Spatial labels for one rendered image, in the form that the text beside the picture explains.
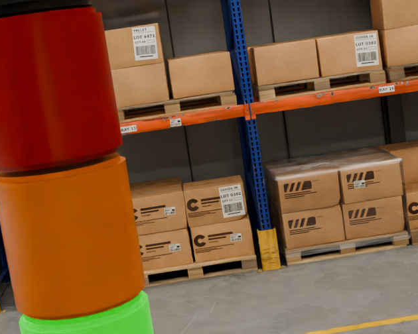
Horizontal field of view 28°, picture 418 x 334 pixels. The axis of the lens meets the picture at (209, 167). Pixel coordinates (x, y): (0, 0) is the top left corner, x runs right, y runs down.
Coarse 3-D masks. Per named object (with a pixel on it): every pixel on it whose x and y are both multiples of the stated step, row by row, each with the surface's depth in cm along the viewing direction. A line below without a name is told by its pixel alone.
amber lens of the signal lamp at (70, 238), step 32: (96, 160) 30; (0, 192) 30; (32, 192) 29; (64, 192) 29; (96, 192) 29; (128, 192) 31; (0, 224) 31; (32, 224) 29; (64, 224) 29; (96, 224) 29; (128, 224) 31; (32, 256) 29; (64, 256) 29; (96, 256) 30; (128, 256) 30; (32, 288) 30; (64, 288) 29; (96, 288) 30; (128, 288) 30
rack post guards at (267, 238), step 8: (264, 232) 787; (272, 232) 788; (264, 240) 788; (272, 240) 789; (264, 248) 790; (272, 248) 790; (264, 256) 791; (272, 256) 791; (264, 264) 793; (272, 264) 792; (280, 264) 795; (0, 312) 784
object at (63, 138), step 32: (0, 32) 28; (32, 32) 28; (64, 32) 28; (96, 32) 30; (0, 64) 28; (32, 64) 28; (64, 64) 28; (96, 64) 29; (0, 96) 29; (32, 96) 28; (64, 96) 29; (96, 96) 29; (0, 128) 29; (32, 128) 28; (64, 128) 29; (96, 128) 29; (0, 160) 29; (32, 160) 29; (64, 160) 29
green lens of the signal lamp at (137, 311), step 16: (128, 304) 31; (144, 304) 31; (32, 320) 31; (48, 320) 31; (64, 320) 30; (80, 320) 30; (96, 320) 30; (112, 320) 30; (128, 320) 30; (144, 320) 31
